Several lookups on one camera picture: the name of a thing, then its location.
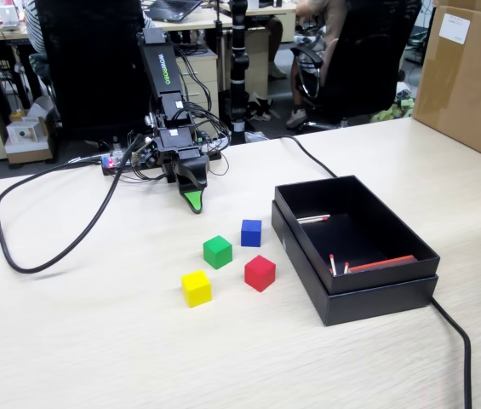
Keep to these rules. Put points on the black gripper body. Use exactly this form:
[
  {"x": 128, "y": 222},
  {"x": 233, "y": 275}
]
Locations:
[{"x": 176, "y": 145}]

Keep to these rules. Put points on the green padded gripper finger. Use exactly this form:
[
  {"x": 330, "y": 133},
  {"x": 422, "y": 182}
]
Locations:
[{"x": 194, "y": 201}]

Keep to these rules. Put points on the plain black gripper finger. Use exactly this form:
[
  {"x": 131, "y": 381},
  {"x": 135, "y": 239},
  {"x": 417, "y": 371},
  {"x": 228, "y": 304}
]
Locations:
[{"x": 193, "y": 174}]

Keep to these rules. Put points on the green wooden cube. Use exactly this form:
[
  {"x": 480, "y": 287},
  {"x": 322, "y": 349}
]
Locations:
[{"x": 217, "y": 252}]

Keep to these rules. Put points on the blue wooden cube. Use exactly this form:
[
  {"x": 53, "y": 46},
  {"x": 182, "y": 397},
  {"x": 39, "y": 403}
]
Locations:
[{"x": 251, "y": 233}]

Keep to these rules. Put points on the yellow wooden cube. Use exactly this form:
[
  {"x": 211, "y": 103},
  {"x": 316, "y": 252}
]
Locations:
[{"x": 196, "y": 289}]

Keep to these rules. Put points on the red wooden cube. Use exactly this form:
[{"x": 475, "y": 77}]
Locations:
[{"x": 259, "y": 273}]

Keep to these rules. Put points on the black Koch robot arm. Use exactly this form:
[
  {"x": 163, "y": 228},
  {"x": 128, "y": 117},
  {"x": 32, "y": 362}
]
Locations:
[{"x": 159, "y": 64}]

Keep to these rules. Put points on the black cardboard box tray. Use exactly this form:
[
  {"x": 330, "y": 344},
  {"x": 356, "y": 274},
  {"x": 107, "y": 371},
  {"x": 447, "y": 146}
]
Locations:
[{"x": 376, "y": 279}]

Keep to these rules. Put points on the black cardboard box lid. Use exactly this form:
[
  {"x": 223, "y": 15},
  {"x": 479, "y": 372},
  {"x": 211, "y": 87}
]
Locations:
[{"x": 376, "y": 307}]

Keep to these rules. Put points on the large brown cardboard box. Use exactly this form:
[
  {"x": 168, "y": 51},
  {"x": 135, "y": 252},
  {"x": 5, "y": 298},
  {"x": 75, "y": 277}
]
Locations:
[{"x": 470, "y": 85}]

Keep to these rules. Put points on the controller board with red LED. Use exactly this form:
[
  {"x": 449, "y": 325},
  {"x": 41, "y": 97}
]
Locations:
[{"x": 112, "y": 162}]

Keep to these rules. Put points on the black pole with white rings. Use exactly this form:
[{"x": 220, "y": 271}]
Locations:
[{"x": 238, "y": 64}]

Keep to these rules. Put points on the black mesh office chair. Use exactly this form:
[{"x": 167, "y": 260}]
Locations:
[{"x": 95, "y": 64}]

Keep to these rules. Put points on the long white matchstick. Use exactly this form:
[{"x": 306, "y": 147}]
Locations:
[{"x": 312, "y": 220}]

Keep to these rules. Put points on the black laptop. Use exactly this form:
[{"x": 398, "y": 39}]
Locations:
[{"x": 172, "y": 8}]

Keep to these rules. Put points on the open white cardboard carton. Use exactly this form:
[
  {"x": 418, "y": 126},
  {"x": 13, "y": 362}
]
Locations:
[{"x": 31, "y": 151}]

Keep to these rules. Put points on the small white product carton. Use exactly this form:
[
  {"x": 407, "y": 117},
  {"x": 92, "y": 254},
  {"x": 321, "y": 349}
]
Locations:
[{"x": 25, "y": 132}]

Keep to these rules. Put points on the red tipped matchstick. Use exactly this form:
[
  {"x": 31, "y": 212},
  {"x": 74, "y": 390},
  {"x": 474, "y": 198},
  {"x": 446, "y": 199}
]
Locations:
[
  {"x": 333, "y": 264},
  {"x": 346, "y": 268}
]

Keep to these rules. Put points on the person in striped shirt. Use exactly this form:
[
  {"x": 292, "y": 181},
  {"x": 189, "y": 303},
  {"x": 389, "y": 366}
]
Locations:
[{"x": 36, "y": 25}]

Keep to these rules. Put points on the seated person in shorts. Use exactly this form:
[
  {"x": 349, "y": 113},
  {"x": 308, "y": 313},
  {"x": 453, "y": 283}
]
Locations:
[{"x": 329, "y": 25}]

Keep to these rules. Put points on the orange flat matchbox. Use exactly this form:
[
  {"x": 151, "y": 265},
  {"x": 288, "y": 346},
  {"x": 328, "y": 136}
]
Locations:
[{"x": 385, "y": 263}]

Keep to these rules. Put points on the green paper scraps pile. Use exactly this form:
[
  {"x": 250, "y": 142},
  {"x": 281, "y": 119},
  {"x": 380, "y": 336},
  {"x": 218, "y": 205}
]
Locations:
[{"x": 389, "y": 113}]

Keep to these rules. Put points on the black office chair with armrest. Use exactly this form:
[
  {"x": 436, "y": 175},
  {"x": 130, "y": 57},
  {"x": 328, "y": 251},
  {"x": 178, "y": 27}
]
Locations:
[{"x": 372, "y": 64}]

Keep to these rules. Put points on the white paper label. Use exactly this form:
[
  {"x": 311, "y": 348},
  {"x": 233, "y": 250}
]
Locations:
[{"x": 455, "y": 27}]

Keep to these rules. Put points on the small wrist camera board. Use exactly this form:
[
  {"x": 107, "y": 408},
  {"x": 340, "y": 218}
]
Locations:
[{"x": 144, "y": 153}]

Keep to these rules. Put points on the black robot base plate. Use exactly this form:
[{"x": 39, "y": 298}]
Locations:
[{"x": 112, "y": 172}]

